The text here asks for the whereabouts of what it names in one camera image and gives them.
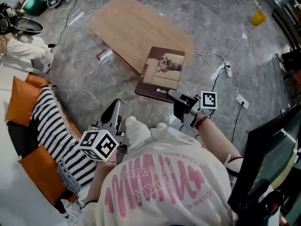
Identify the black shelf unit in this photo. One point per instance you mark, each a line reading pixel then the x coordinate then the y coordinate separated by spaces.
pixel 288 25

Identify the black chest monitor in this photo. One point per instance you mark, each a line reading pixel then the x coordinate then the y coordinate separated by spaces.
pixel 270 159

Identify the person's left shoe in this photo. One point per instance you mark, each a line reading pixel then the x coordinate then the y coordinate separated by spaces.
pixel 130 120

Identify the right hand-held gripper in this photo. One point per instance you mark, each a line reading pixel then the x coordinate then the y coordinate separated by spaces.
pixel 208 100

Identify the small white device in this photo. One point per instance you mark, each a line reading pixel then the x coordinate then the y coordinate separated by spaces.
pixel 54 1

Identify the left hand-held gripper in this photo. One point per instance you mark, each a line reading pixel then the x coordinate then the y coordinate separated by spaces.
pixel 98 146

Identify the person's left forearm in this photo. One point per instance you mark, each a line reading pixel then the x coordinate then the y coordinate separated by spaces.
pixel 101 180

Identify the person's right forearm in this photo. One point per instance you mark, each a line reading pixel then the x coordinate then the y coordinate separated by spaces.
pixel 218 145

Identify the orange and black sofa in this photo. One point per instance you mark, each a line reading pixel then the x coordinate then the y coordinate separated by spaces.
pixel 21 138

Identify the wooden coffee table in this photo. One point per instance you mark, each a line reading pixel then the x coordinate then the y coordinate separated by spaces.
pixel 136 25

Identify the person's right shoe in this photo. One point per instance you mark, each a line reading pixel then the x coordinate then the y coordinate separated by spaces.
pixel 161 125

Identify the person's left leg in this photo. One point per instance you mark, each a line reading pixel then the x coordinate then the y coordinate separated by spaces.
pixel 138 135

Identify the orange cushion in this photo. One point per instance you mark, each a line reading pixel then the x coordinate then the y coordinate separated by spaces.
pixel 21 98
pixel 40 171

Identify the green bin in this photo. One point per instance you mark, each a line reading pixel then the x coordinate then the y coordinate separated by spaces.
pixel 36 1

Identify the person's shoe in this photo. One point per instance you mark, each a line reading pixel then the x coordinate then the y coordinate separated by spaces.
pixel 161 125
pixel 130 120

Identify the black monitor mount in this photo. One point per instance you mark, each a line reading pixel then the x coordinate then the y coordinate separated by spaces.
pixel 256 211

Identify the white power strip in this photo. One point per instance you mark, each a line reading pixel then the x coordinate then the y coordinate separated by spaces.
pixel 242 101
pixel 227 69

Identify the brown photo cover book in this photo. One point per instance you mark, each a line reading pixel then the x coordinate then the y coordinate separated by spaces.
pixel 162 69

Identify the black white striped blanket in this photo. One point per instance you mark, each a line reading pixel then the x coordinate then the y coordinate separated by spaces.
pixel 51 126

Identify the person's cream printed shirt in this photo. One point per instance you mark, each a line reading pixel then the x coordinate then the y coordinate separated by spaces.
pixel 164 173

